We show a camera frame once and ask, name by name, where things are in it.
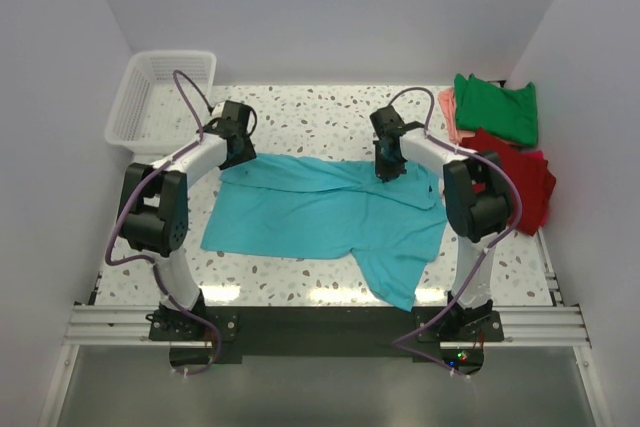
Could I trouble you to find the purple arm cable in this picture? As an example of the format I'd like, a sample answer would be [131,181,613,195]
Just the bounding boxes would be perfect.
[389,86,524,373]
[103,69,224,378]

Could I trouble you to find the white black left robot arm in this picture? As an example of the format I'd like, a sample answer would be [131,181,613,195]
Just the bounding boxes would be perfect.
[105,100,257,339]

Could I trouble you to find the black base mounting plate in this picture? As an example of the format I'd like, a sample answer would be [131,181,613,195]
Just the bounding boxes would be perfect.
[145,306,505,374]

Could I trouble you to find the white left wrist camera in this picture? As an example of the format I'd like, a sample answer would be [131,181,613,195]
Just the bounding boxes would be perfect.
[210,101,225,117]

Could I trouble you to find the red folded t shirt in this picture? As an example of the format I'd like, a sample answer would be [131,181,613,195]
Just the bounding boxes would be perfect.
[461,129,538,236]

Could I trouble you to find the aluminium front rail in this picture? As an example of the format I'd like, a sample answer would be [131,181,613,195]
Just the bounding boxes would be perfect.
[64,306,591,347]

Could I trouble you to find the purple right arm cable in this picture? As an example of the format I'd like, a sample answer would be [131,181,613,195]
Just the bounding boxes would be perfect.
[389,86,524,373]

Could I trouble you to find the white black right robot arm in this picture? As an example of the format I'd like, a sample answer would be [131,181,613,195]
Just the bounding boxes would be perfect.
[369,105,520,340]

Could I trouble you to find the turquoise t shirt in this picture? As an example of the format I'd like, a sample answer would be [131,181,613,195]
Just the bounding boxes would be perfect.
[200,154,447,311]

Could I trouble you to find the pink folded t shirt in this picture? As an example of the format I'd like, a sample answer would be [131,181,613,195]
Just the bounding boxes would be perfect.
[438,87,475,144]

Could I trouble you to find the white plastic basket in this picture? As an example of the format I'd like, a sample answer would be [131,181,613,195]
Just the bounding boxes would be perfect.
[104,50,216,154]

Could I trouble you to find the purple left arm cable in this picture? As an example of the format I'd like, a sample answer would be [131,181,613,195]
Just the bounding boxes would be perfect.
[103,69,224,378]

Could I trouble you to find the green folded t shirt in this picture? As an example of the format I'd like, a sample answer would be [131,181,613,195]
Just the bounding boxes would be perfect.
[453,74,539,147]

